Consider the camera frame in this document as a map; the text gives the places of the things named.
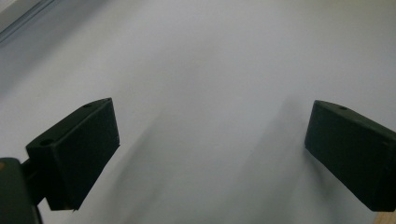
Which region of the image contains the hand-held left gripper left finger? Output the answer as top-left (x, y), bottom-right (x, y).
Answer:
top-left (25, 97), bottom-right (121, 212)

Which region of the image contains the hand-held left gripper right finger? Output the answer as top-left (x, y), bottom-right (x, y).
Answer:
top-left (304, 99), bottom-right (396, 213)

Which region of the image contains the grey metal strip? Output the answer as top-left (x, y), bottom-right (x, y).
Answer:
top-left (0, 0), bottom-right (58, 45)

